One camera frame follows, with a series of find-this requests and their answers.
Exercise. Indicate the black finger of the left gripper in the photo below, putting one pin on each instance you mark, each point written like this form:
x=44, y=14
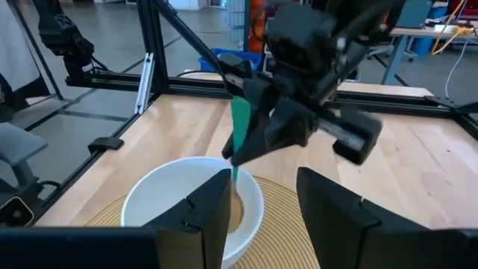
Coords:
x=287, y=127
x=263, y=97

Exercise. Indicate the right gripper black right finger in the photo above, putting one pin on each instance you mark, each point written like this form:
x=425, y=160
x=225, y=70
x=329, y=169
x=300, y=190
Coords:
x=373, y=243

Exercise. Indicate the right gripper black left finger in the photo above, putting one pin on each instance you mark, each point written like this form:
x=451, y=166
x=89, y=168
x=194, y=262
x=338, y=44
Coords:
x=112, y=248

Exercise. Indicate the white bowl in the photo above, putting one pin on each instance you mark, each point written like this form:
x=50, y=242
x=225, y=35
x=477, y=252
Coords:
x=168, y=194

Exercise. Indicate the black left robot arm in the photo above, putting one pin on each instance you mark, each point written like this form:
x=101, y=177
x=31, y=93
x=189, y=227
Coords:
x=373, y=15

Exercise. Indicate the blue floor bin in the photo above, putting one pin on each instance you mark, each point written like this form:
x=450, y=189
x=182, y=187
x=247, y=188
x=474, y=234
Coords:
x=205, y=63

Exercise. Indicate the round woven straw placemat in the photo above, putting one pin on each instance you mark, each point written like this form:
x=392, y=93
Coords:
x=280, y=231

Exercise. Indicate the black device with white edge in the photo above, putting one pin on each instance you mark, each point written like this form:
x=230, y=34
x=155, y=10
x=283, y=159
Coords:
x=15, y=213

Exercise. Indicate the wooden top office desk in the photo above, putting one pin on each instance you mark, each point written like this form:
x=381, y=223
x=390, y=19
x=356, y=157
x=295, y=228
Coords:
x=414, y=33

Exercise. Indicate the grey laptop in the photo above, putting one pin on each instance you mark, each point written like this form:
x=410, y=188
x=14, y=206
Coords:
x=414, y=13

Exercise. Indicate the blue bucket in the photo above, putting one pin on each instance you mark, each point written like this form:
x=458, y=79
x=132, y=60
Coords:
x=422, y=46

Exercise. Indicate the grey padded chair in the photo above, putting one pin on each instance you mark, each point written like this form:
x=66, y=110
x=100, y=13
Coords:
x=18, y=143

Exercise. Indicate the black flat frame clamp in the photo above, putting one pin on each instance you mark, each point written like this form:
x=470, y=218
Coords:
x=105, y=144

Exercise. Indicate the silver corner bracket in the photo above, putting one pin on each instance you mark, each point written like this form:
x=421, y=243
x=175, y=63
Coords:
x=143, y=82

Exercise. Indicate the black aluminium rig frame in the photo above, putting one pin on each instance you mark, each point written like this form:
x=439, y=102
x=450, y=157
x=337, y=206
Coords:
x=112, y=81

